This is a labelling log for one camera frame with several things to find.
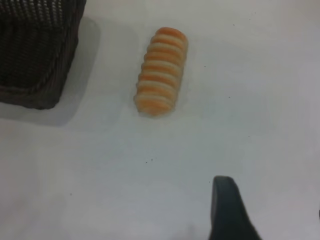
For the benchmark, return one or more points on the striped orange bread roll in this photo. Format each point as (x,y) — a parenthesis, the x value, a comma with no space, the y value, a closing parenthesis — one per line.
(161,72)

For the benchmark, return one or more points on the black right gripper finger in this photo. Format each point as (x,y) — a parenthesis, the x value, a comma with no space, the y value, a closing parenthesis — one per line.
(228,215)

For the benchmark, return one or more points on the black woven rectangular basket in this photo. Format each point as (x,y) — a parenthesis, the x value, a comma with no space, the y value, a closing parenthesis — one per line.
(32,50)

